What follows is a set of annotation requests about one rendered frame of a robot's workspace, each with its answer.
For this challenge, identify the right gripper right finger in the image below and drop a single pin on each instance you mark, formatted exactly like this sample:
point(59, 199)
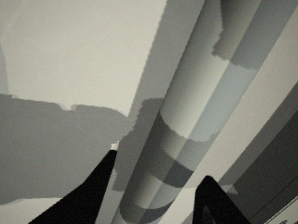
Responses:
point(211, 198)

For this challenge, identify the white long tube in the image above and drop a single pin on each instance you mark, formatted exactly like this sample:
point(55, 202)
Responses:
point(229, 44)

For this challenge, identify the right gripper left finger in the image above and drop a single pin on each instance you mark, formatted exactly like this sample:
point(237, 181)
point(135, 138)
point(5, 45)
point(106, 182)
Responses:
point(80, 206)

